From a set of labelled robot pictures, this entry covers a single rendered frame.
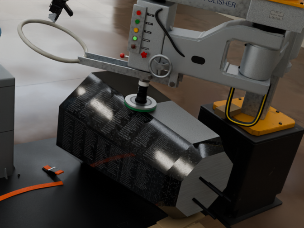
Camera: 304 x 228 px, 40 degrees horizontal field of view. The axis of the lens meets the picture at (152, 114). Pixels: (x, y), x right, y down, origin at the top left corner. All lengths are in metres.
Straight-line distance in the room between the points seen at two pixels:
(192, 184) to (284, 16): 1.10
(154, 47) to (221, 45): 0.40
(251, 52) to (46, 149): 2.10
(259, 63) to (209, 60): 0.29
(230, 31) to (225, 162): 0.83
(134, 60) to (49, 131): 1.74
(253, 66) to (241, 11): 0.33
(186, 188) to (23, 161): 1.59
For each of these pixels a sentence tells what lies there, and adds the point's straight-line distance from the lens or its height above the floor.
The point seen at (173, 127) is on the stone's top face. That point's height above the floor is 0.87.
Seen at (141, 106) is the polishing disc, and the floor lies 0.91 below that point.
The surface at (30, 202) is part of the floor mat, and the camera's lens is 3.22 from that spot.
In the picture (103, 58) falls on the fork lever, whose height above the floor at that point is 1.12.
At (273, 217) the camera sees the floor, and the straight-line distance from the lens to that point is 3.61.
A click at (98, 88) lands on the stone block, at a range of 3.08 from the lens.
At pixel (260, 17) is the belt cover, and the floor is 1.64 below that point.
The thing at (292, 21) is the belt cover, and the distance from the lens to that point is 2.35.
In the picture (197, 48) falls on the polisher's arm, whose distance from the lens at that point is 2.45.
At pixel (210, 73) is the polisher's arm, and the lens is 2.48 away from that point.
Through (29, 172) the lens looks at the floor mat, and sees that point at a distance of 3.51.
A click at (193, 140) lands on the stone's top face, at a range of 2.52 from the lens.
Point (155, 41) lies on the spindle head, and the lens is 2.49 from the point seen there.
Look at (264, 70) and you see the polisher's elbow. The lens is 2.46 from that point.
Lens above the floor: 2.08
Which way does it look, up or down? 27 degrees down
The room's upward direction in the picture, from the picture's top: 11 degrees clockwise
